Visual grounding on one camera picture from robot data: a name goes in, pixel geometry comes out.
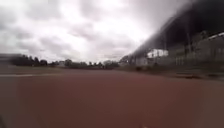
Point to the grandstand building with roof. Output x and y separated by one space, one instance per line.
186 43

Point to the grass strip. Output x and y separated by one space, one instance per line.
186 73

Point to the row of trees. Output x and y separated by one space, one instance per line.
66 62

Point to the red running track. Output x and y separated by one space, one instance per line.
100 100

